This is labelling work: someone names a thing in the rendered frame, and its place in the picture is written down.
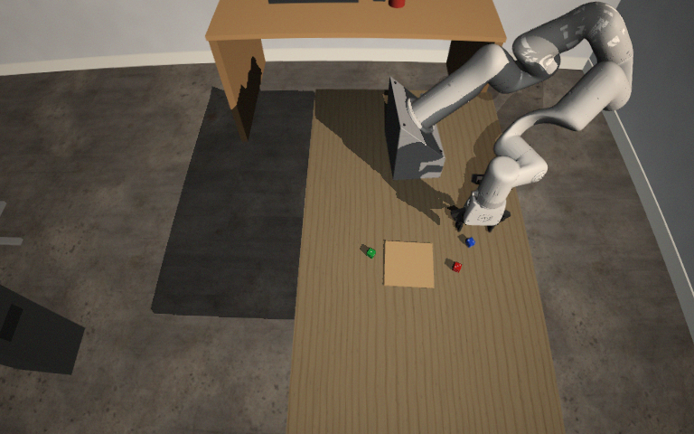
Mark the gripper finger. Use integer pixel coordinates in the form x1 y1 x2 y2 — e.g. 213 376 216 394
451 207 465 232
487 210 511 232

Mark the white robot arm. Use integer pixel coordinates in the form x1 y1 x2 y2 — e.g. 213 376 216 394
406 2 633 209

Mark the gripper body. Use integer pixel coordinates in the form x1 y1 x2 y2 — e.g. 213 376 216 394
463 195 506 225

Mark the tan flat mat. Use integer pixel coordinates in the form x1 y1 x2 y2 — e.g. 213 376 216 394
384 241 434 288

